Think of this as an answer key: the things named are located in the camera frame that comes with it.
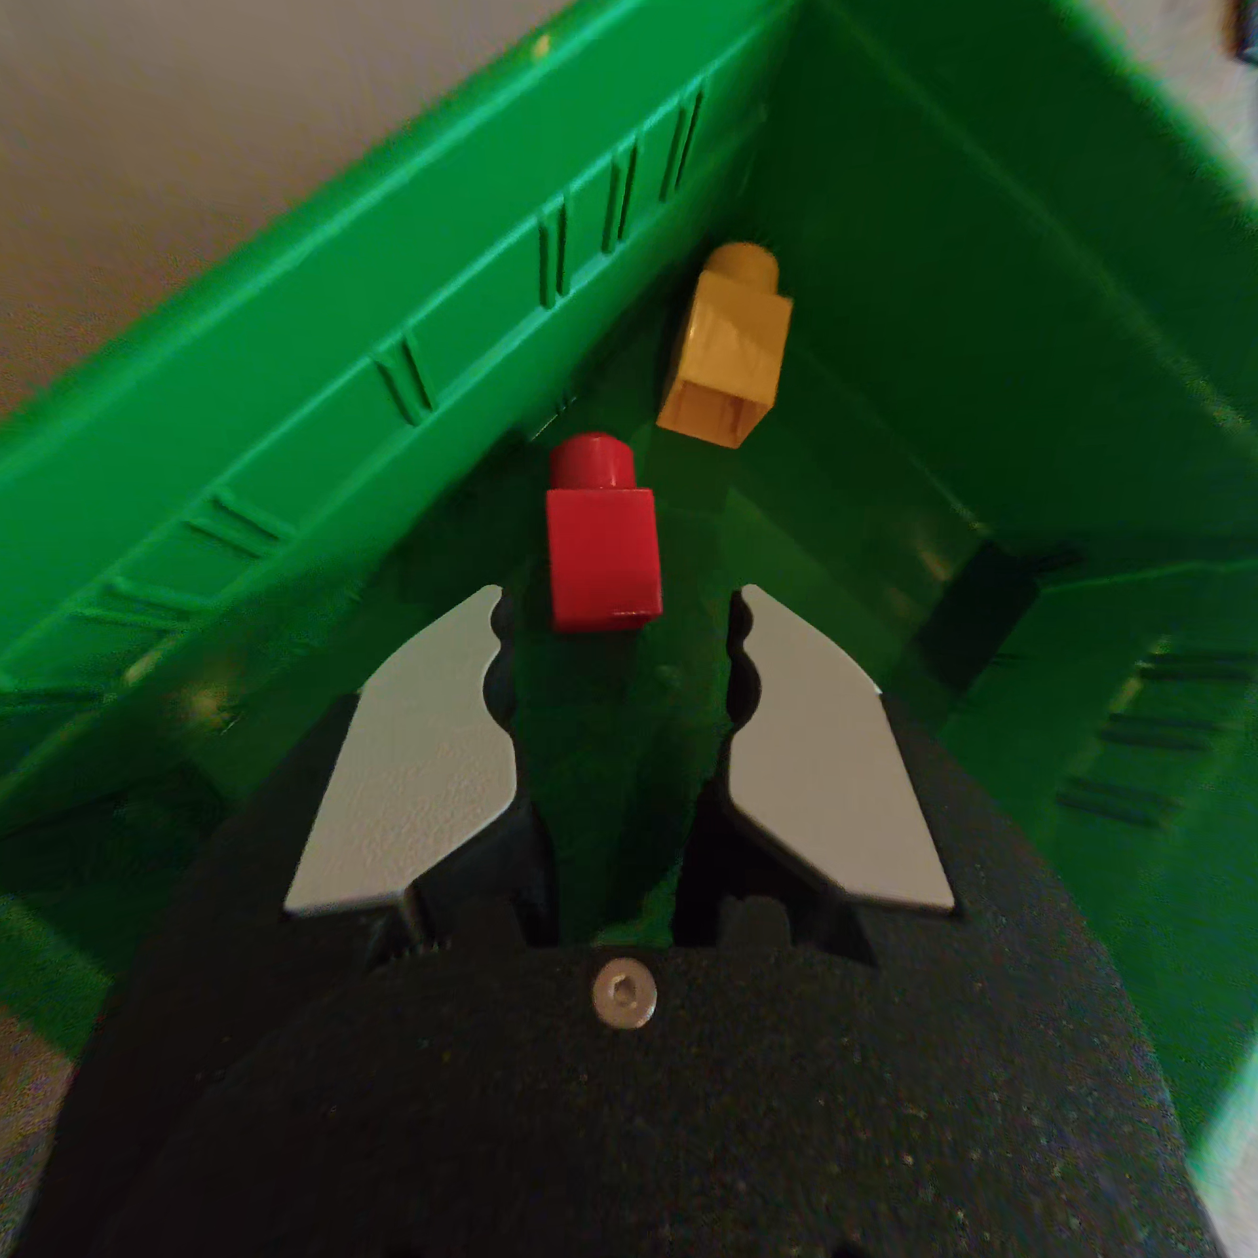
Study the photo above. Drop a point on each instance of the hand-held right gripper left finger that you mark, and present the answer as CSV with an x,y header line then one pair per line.
x,y
412,767

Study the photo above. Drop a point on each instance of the yellow toy block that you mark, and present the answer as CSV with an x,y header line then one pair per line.
x,y
732,343

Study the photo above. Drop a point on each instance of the green plastic bin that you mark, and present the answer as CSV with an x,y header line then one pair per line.
x,y
295,412

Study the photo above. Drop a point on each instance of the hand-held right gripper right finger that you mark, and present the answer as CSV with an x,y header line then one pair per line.
x,y
825,776

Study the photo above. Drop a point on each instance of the red toy block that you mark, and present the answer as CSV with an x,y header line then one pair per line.
x,y
600,550

